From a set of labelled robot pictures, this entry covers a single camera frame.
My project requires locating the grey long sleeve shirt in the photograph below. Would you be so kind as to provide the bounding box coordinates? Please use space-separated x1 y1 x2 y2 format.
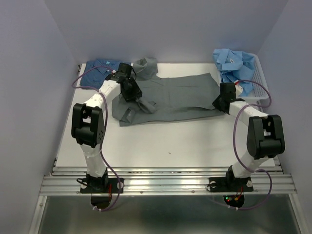
111 58 222 127

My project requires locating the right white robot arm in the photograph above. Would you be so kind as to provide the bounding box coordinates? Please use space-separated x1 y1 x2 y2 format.
207 82 285 193

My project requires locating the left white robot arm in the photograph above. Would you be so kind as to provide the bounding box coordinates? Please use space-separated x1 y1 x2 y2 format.
71 76 142 194

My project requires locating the crumpled light blue shirt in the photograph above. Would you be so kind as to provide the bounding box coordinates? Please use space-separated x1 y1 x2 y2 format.
213 49 255 97

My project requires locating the white plastic basket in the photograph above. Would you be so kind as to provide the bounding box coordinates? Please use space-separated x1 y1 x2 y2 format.
214 52 270 104

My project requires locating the folded dark blue checked shirt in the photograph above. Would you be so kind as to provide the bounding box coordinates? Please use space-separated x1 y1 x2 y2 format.
80 58 121 90

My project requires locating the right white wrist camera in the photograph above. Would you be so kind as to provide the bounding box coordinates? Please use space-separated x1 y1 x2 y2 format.
234 80 243 96

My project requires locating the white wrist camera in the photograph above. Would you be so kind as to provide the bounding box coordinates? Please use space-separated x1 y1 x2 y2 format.
105 63 133 83
234 80 243 96

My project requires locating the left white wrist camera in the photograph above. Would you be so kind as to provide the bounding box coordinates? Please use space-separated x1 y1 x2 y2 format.
105 63 133 83

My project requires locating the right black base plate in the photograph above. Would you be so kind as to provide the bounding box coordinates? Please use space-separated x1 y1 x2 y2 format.
209 177 254 193

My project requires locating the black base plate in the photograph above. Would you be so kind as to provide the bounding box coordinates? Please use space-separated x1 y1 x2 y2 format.
209 177 254 193
77 177 124 194

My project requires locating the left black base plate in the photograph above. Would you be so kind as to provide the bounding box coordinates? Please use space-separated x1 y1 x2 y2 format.
77 177 124 194

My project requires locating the aluminium mounting rail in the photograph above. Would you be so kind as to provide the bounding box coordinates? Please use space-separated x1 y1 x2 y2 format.
39 166 297 196

